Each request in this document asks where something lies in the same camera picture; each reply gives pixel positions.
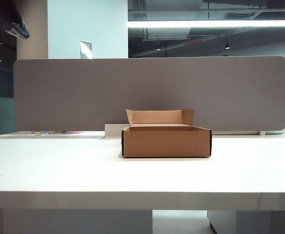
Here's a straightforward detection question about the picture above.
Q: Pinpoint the brown cardboard box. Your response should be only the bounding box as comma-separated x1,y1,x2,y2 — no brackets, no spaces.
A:
121,108,212,158

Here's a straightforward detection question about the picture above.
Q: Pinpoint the grey fabric desk divider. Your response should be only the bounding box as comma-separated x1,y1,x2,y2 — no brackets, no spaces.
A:
12,56,285,132

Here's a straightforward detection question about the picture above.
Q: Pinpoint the grey under-desk panel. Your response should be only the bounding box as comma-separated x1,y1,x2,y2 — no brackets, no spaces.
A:
0,209,152,234

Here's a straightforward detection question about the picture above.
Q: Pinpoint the white wall notice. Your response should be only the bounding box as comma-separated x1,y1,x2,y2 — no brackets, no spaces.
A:
79,40,92,59

